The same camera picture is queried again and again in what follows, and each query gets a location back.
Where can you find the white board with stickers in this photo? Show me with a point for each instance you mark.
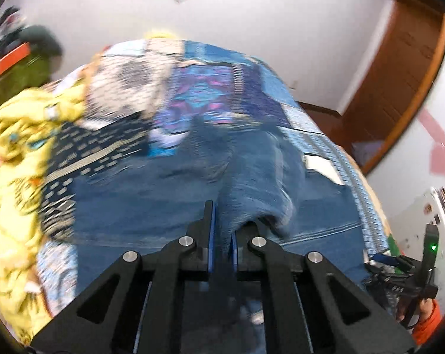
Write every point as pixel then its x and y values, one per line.
pixel 438 214

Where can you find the person's orange-sleeved right forearm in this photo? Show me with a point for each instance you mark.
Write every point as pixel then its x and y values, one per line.
pixel 427 324

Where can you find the green cloth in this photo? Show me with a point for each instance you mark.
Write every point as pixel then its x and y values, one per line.
pixel 30 70

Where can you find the yellow printed garment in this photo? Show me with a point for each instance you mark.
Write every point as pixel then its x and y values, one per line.
pixel 16 136

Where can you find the pink wall decoration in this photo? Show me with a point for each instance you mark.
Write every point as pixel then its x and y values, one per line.
pixel 442 143

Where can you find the patchwork blue bedspread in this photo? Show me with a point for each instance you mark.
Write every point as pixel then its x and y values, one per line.
pixel 211 88

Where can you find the blue denim jeans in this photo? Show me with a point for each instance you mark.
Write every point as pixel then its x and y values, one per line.
pixel 163 199

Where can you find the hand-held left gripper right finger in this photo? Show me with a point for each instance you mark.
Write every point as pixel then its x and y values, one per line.
pixel 234 254

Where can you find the brown wooden door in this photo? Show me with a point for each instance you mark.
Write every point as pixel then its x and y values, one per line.
pixel 396 62

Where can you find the navy patterned cloth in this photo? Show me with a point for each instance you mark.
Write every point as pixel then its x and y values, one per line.
pixel 93 143

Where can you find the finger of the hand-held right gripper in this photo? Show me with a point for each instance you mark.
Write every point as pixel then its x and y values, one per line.
pixel 383 259

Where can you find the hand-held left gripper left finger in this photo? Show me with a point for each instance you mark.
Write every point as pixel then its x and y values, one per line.
pixel 210 243

